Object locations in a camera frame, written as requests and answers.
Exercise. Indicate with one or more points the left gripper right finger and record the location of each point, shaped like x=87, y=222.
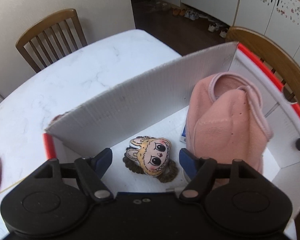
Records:
x=201, y=173

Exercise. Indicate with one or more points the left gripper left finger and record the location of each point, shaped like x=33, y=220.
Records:
x=90, y=172

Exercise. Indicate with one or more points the blue small carton box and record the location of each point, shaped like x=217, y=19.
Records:
x=183, y=135

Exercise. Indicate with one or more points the pink fleece garment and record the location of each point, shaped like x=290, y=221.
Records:
x=225, y=120

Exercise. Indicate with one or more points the red cardboard shoe box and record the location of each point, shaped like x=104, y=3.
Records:
x=155, y=103

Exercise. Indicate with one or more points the wooden chair at right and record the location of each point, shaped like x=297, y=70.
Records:
x=281, y=64

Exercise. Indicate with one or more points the wooden chair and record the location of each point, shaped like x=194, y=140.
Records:
x=51, y=39
x=281, y=64

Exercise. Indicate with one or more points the wooden chair at back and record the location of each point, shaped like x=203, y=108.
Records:
x=51, y=39

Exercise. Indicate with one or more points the white wall cabinet unit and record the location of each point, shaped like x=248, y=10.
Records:
x=279, y=20

